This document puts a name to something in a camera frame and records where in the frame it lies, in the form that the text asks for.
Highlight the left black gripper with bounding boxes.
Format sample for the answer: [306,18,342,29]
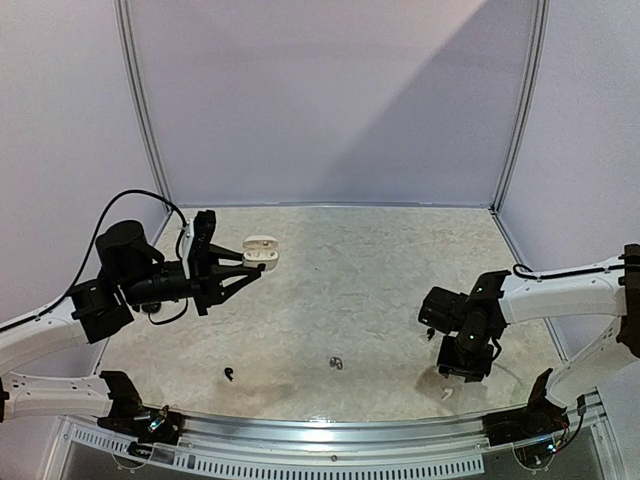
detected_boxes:
[121,243,261,315]

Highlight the white earbud charging case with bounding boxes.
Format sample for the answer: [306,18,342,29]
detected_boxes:
[242,235,280,271]

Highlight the white earbud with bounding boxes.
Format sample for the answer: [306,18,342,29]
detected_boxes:
[441,388,453,401]

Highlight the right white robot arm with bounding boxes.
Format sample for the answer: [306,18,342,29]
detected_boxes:
[418,244,639,436]

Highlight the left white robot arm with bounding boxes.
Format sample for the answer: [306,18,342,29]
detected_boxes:
[1,210,279,434]

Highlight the black charging case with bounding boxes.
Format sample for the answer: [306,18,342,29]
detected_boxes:
[141,302,161,314]

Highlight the grey earbud centre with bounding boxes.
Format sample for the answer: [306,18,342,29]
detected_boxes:
[329,357,343,370]

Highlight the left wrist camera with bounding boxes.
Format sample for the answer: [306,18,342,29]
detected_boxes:
[179,220,195,270]

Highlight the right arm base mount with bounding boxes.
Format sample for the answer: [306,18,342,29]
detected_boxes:
[481,366,587,453]

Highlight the aluminium front rail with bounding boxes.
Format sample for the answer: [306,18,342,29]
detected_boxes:
[44,393,625,479]

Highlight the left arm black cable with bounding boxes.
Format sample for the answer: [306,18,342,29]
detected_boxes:
[49,188,196,326]

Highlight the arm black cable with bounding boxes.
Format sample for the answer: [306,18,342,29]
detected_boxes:
[510,249,626,286]
[49,188,196,326]

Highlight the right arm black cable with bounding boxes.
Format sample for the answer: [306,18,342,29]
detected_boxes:
[510,249,626,286]

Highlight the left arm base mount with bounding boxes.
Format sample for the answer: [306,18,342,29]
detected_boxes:
[97,370,185,460]

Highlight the left aluminium frame post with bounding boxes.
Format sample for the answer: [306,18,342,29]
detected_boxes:
[113,0,174,210]

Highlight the aluminium frame post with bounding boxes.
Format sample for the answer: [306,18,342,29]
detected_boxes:
[113,0,174,210]
[489,0,550,214]

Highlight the right aluminium frame post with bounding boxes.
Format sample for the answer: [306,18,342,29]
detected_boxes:
[489,0,550,214]

